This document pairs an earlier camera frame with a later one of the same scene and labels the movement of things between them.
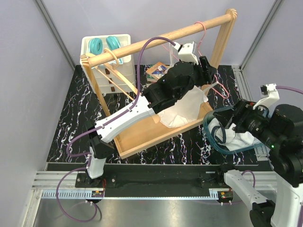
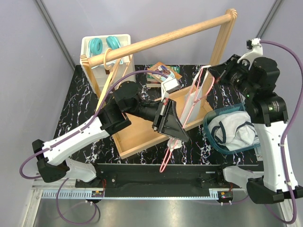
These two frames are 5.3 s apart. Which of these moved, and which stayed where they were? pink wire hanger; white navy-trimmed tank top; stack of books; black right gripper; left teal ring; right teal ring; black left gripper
Moved: black right gripper; black left gripper; pink wire hanger
Stayed: right teal ring; stack of books; left teal ring; white navy-trimmed tank top
